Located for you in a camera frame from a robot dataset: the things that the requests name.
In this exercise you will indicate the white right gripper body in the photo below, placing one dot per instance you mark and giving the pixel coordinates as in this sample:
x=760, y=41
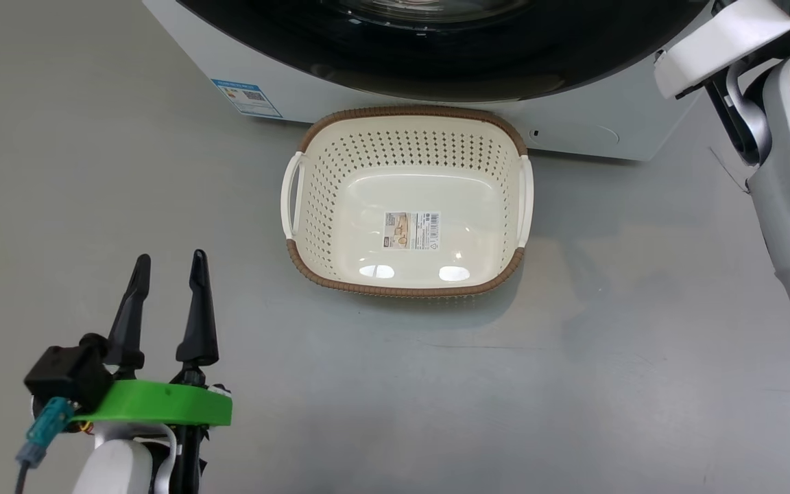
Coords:
x=717, y=41

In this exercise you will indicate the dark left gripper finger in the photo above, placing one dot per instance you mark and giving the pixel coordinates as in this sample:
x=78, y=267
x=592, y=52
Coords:
x=131, y=322
x=198, y=322

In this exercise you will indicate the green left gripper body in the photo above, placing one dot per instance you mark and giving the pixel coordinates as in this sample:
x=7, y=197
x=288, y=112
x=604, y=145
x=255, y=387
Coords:
x=155, y=403

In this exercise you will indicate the black washing machine door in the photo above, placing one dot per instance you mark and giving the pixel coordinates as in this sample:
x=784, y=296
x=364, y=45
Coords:
x=436, y=62

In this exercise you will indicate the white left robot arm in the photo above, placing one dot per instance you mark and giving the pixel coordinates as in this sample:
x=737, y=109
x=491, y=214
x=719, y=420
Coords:
x=110, y=470

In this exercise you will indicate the white front-load washing machine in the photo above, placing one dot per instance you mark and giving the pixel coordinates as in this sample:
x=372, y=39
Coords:
x=642, y=134

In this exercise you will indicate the blue energy label sticker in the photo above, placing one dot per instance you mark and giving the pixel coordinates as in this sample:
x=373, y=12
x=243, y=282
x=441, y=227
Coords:
x=247, y=99

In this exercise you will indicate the white barcode basket sticker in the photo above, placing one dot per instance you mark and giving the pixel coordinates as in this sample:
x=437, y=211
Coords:
x=412, y=230

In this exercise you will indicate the cream perforated laundry basket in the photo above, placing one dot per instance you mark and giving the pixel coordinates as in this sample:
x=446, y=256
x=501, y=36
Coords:
x=409, y=151

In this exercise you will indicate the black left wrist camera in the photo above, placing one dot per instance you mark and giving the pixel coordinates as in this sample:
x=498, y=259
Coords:
x=69, y=374

